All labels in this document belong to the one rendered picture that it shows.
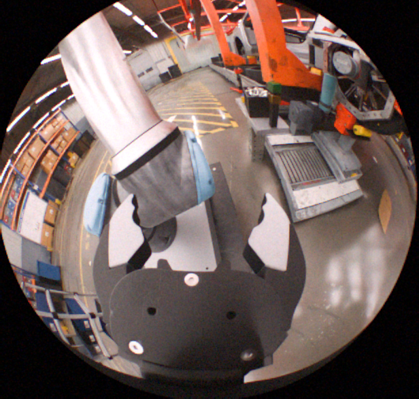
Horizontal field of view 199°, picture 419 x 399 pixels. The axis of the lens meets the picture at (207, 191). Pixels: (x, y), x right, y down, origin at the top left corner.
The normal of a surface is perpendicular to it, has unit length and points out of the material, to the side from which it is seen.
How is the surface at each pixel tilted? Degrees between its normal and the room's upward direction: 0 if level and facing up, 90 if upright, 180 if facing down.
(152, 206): 64
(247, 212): 0
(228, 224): 0
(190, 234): 1
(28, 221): 90
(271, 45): 90
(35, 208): 90
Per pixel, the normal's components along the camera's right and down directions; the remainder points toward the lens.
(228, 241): -0.26, -0.45
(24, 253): 0.95, -0.28
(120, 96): 0.68, 0.29
